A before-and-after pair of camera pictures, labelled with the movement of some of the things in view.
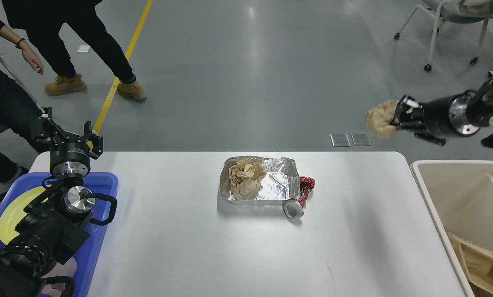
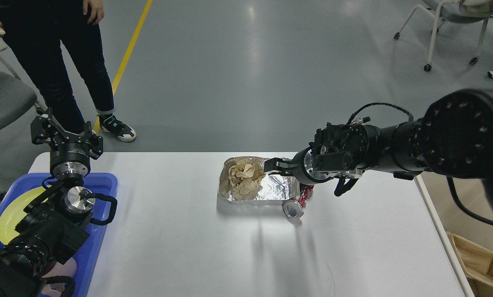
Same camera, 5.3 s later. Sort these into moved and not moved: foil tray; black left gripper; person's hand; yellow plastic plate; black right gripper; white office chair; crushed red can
Moved: person's hand; black right gripper
Not moved: foil tray; yellow plastic plate; black left gripper; crushed red can; white office chair
